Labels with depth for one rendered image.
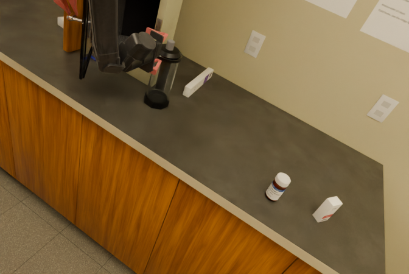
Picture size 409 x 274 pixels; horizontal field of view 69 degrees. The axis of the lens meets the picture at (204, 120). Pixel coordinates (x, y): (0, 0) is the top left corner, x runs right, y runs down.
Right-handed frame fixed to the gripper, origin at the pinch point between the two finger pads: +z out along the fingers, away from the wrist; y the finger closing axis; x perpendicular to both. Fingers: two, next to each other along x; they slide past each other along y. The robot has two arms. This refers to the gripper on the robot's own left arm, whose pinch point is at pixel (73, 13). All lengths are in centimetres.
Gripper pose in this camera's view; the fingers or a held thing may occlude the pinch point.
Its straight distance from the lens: 116.3
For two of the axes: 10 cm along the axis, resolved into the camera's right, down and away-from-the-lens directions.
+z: 1.2, 7.1, 6.9
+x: 1.5, 6.8, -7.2
